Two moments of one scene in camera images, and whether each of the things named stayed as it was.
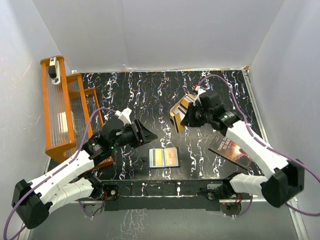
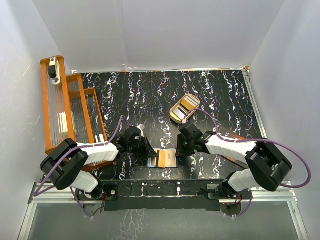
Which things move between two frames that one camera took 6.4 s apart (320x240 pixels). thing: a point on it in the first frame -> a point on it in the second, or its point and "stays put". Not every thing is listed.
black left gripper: x=143 y=135 -> x=147 y=151
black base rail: x=185 y=195 stays put
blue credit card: x=168 y=157 stays put
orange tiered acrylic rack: x=72 y=118 stays put
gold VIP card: x=170 y=157 stays put
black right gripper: x=188 y=119 -> x=181 y=151
